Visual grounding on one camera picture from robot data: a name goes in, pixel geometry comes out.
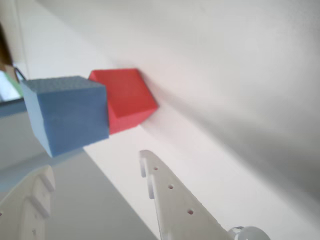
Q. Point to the red foam cube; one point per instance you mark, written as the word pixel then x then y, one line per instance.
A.
pixel 130 100

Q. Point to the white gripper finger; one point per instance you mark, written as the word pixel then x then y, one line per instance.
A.
pixel 180 215
pixel 22 212

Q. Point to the blue foam cube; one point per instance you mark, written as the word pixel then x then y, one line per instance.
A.
pixel 72 117

